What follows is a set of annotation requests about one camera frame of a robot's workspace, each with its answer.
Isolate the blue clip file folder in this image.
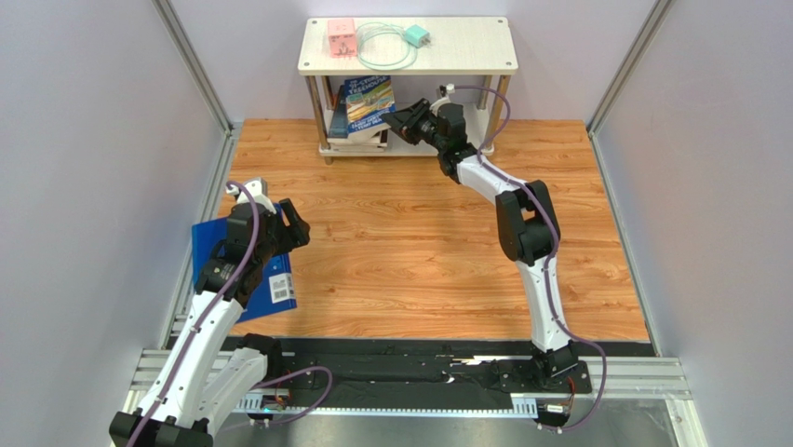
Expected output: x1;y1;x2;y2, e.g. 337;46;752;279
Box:
192;203;297;323

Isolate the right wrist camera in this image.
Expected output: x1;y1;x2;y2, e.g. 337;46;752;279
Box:
430;83;455;115

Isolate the blue 91-storey treehouse book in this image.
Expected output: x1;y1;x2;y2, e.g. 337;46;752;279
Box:
343;75;396;123

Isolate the dark nineteen eighty-four book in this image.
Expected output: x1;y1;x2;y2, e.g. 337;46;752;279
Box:
328;85;348;139

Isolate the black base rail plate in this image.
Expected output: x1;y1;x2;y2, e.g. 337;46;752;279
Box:
167;334;658;413

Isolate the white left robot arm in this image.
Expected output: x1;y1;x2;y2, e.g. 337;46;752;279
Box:
109;196;310;446

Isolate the mint green charging cable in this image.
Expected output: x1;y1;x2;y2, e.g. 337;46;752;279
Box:
355;21;418;71

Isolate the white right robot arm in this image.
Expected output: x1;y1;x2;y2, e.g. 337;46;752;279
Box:
383;100;578;389

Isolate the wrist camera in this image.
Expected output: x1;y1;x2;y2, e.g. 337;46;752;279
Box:
430;83;455;115
225;177;276;214

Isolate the white two-tier shelf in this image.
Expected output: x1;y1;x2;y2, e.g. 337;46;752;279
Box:
298;16;518;164

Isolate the light blue treehouse book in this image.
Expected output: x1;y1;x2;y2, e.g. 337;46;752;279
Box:
329;144;386;156

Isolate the pink power cube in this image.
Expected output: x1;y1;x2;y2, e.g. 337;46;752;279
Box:
327;18;358;59

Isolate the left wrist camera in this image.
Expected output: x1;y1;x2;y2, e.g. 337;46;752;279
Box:
225;177;276;214

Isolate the dark three days book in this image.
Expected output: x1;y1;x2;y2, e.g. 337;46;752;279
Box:
327;92;393;149

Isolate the mint green charger plug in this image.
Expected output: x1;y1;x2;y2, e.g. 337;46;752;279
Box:
403;24;430;48

